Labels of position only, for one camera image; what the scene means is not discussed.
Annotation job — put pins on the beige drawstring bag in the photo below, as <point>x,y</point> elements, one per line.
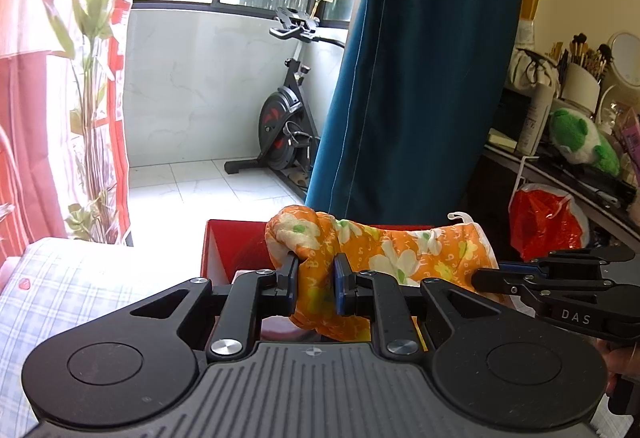
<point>527,69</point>

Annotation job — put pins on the red strawberry cardboard box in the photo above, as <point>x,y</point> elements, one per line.
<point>233,245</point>

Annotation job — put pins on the green white plush toy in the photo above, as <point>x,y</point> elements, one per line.
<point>576,137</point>

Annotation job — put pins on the white makeup brush holder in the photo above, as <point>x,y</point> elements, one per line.
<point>580,89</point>

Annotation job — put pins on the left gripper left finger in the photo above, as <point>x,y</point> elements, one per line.
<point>240,307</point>

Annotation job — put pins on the red plastic bag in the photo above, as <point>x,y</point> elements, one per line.
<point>544,219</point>

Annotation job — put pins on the orange floral cloth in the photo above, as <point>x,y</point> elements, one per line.
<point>451,253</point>

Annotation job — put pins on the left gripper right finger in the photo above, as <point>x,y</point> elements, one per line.
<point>377,297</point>

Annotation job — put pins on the dark teal curtain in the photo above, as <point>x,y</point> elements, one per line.
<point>419,84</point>

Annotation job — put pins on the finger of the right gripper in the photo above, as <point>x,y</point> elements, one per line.
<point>506,282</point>
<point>515,267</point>

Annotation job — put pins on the person's right hand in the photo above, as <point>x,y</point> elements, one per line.
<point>624,361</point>

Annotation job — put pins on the pink printed backdrop curtain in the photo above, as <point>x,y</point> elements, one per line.
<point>64,162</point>

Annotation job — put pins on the round vanity mirror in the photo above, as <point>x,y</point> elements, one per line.
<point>624,67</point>

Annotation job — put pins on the white spray bottle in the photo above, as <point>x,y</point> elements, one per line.
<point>535,120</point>

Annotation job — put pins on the black exercise bike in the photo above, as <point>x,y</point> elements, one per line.
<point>287,134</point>

